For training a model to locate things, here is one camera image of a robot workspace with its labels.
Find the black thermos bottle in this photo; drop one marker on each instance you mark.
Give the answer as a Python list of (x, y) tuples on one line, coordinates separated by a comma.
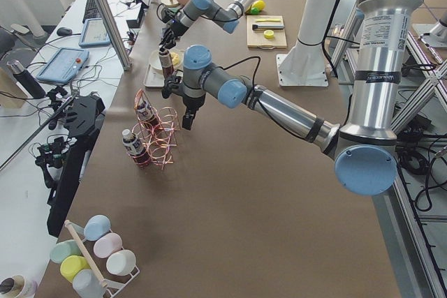
[(24, 77)]

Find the black keyboard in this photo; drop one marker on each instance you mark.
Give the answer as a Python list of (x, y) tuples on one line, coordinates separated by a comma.
[(91, 11)]

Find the tea bottle in rack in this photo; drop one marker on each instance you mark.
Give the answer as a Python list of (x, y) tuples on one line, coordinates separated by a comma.
[(135, 148), (146, 115)]

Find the wooden cutting board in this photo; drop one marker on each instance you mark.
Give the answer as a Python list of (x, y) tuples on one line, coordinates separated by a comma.
[(256, 39)]

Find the glazed donut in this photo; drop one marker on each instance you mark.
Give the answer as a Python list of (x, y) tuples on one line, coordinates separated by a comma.
[(176, 59)]

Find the grey cup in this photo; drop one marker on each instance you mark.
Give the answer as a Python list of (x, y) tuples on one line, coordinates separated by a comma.
[(87, 285)]

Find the mint green cup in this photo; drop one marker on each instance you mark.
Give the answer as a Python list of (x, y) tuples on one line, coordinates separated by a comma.
[(64, 249)]

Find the black camera stand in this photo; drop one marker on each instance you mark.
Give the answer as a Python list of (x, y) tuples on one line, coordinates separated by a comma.
[(61, 160)]

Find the white serving tray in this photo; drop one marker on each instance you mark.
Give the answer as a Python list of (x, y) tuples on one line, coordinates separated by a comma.
[(153, 79)]

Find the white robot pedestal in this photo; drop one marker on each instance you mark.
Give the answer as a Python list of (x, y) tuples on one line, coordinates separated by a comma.
[(304, 65)]

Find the yellow cup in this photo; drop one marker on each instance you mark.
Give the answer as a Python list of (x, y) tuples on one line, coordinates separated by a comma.
[(72, 265)]

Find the aluminium frame post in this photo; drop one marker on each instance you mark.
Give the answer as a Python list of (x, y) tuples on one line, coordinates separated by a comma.
[(113, 32)]

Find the pink cup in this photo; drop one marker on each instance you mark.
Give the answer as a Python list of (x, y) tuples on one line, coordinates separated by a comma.
[(107, 245)]

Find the lemon half slice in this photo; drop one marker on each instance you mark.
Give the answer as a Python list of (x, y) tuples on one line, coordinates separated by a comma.
[(268, 34)]

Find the computer mouse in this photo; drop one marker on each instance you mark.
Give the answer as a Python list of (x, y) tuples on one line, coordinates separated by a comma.
[(64, 31)]

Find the yellow lemon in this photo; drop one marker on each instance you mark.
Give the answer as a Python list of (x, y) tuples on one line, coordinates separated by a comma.
[(260, 4)]

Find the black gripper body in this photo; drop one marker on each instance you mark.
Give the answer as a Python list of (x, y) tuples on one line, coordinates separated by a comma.
[(173, 29), (191, 103)]

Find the white plate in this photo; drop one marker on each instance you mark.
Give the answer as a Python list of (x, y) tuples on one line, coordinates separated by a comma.
[(155, 63)]

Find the blue cup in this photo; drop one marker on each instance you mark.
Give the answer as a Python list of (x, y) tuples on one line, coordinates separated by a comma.
[(96, 227)]

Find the tea bottle in rack front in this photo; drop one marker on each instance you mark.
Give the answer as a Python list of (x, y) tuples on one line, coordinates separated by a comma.
[(135, 148)]

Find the cream white cup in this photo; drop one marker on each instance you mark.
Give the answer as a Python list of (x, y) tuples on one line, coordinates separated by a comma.
[(121, 263)]

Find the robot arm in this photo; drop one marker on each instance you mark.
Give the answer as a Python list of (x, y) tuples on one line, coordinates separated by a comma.
[(362, 148), (224, 13)]

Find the steel muddler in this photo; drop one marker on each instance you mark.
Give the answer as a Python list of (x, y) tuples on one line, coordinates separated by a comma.
[(263, 27)]

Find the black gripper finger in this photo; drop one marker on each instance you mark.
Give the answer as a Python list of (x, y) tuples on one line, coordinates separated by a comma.
[(170, 42), (187, 121), (193, 116), (166, 33)]

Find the green lime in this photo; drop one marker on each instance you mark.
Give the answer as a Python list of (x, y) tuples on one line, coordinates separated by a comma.
[(254, 11)]

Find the tea bottle in rack back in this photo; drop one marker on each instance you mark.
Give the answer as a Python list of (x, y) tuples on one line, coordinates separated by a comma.
[(146, 115)]

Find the yellow plastic knife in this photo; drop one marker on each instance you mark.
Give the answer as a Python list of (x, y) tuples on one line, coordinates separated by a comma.
[(268, 20)]

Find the wooden rack handle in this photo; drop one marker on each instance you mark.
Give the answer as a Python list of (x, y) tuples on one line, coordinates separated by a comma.
[(74, 233)]

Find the blue teach pendant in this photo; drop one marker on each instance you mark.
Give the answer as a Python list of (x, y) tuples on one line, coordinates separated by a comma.
[(94, 34), (63, 66)]

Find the paper cup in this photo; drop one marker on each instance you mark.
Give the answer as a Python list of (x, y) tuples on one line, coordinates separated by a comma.
[(18, 286)]

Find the copper wire bottle rack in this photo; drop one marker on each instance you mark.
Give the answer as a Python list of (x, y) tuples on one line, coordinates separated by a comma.
[(160, 140)]

